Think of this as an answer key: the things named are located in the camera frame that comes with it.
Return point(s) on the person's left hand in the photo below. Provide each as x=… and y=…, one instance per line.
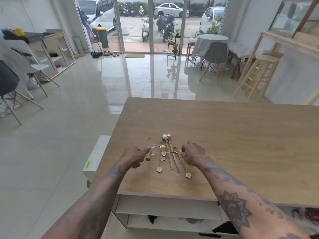
x=133, y=156

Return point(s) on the person's right hand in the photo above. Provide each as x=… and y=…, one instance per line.
x=194, y=153

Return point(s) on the gold spoon with flower end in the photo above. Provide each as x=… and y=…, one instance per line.
x=163, y=153
x=188, y=175
x=162, y=158
x=159, y=169

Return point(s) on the white drawer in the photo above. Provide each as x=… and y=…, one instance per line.
x=169, y=207

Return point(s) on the person's left forearm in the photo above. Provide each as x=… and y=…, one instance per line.
x=97, y=206

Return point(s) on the person's right forearm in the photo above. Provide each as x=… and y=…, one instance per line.
x=236, y=201

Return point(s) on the black crumpled bag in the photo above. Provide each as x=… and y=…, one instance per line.
x=152, y=219

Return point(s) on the blue round dish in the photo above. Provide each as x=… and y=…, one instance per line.
x=194, y=220

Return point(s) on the white cabinet shelf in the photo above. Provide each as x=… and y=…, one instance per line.
x=174, y=226

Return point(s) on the tan doormat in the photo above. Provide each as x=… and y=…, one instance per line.
x=134, y=56

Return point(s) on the grey chair with wooden legs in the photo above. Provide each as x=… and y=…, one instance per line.
x=216, y=53

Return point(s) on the small potted plant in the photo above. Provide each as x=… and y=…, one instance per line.
x=177, y=32
x=171, y=37
x=175, y=47

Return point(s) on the row of shoes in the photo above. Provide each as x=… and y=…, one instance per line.
x=95, y=54

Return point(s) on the round table with grey cloth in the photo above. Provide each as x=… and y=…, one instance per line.
x=206, y=42

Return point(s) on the wooden bench with cushions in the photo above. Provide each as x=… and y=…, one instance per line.
x=239, y=50

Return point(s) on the small cushioned wooden stool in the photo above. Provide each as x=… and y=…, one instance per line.
x=192, y=41

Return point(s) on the yellow broom head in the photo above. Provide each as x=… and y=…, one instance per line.
x=79, y=55

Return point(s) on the black metal plant stand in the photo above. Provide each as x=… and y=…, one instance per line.
x=177, y=36

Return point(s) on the wooden bar stool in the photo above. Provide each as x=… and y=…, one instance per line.
x=273, y=53
x=268, y=58

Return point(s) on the dark bin with yellow lid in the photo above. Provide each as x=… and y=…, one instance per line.
x=101, y=38

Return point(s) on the white leaning panels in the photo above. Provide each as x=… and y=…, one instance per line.
x=79, y=46

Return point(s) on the large leafy plant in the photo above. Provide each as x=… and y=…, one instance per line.
x=213, y=28

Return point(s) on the white scooter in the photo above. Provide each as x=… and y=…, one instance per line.
x=145, y=29

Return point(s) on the black motorcycle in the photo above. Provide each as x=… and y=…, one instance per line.
x=167, y=26

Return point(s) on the white hatchback car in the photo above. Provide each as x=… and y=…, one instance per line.
x=209, y=18

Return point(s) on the white shelving unit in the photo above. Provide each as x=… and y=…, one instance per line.
x=40, y=54

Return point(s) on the wooden glass-door cabinet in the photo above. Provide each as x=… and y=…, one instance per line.
x=49, y=44

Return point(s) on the silver sedan car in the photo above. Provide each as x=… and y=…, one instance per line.
x=169, y=9

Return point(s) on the white van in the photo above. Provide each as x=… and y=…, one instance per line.
x=99, y=14

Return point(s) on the row of parked motorcycles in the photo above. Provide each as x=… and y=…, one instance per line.
x=124, y=11

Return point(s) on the light wooden console table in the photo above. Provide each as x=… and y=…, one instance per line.
x=286, y=39

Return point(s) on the black chair with wooden legs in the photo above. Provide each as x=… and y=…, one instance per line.
x=7, y=82

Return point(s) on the white chair with wooden legs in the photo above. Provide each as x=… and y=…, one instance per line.
x=20, y=63

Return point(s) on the light wooden box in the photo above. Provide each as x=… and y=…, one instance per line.
x=306, y=38

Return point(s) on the glass display case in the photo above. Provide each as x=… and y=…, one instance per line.
x=286, y=19

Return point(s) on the yellow object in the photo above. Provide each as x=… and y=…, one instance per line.
x=18, y=32

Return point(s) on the sliding glass door frame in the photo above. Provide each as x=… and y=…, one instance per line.
x=150, y=22

